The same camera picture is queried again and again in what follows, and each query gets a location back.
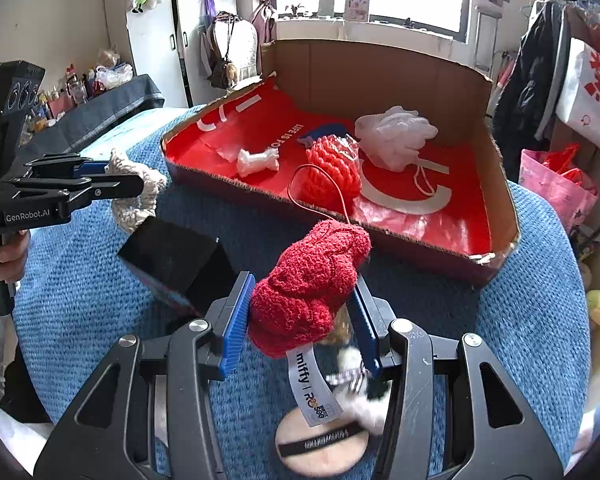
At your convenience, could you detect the pink gift bag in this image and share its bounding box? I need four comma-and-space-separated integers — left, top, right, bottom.
519, 149, 599, 233

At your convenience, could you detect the red plastic bag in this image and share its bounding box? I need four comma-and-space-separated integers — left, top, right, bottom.
540, 142, 588, 186

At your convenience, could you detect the white shopping bag red print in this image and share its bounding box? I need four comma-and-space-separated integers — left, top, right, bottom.
555, 37, 600, 158

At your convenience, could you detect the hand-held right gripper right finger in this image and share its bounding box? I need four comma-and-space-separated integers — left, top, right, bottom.
347, 275, 566, 480

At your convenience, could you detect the pink greeting card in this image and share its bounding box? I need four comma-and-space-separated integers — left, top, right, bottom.
344, 0, 371, 23

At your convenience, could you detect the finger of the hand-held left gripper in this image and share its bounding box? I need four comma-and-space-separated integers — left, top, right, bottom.
24, 155, 113, 179
9, 172, 146, 213

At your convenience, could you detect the person's left hand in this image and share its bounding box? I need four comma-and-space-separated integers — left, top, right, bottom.
0, 229, 32, 285

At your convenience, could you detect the white wardrobe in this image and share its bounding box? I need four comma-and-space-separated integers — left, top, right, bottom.
101, 0, 206, 108

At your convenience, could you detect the white fluffy bow hair tie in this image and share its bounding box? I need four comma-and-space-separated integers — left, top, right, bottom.
325, 305, 393, 436

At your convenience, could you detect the white necklace display bust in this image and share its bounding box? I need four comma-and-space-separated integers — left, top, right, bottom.
206, 10, 259, 88

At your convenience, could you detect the dark cloth-covered side table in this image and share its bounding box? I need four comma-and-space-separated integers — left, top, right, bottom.
17, 74, 166, 156

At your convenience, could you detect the cardboard box with red lining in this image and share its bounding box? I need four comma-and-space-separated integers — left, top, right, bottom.
160, 37, 522, 288

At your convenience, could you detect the dark printed box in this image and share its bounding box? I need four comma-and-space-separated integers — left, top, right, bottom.
117, 216, 237, 317

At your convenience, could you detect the cluster of cosmetic bottles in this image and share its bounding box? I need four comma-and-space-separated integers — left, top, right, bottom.
27, 62, 98, 133

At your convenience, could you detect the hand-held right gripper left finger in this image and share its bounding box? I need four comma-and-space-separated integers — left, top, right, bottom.
34, 271, 257, 480

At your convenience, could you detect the pink curtain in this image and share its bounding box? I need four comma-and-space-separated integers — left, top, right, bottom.
246, 0, 311, 43

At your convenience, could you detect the cream rope knot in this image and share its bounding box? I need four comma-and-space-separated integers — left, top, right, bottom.
102, 147, 168, 233

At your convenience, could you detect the white plastic bag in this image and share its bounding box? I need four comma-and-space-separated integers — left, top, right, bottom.
94, 62, 133, 88

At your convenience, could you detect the metal crutch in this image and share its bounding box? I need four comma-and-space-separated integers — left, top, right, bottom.
472, 4, 501, 73

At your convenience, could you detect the black jacket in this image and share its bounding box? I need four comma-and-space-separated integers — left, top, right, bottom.
491, 1, 571, 163

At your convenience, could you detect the white mesh bath loofah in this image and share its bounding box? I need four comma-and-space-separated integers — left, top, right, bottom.
354, 106, 453, 213

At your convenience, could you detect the beige powder puff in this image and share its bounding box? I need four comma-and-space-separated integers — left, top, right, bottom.
274, 406, 370, 476

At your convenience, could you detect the black clothes rack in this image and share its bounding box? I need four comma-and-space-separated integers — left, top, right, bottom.
520, 0, 600, 248

